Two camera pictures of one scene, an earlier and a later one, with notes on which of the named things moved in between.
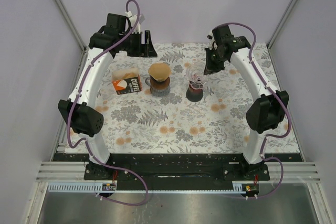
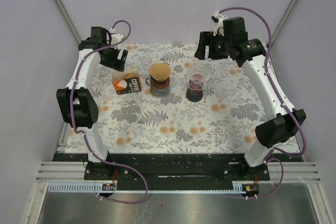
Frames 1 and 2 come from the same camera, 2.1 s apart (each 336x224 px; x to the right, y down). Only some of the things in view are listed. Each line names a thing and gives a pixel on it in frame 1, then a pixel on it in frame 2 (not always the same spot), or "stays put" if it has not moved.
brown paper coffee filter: (160, 72) stays put
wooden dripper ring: (158, 85) stays put
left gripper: (143, 50) -> (116, 63)
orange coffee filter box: (128, 85) stays put
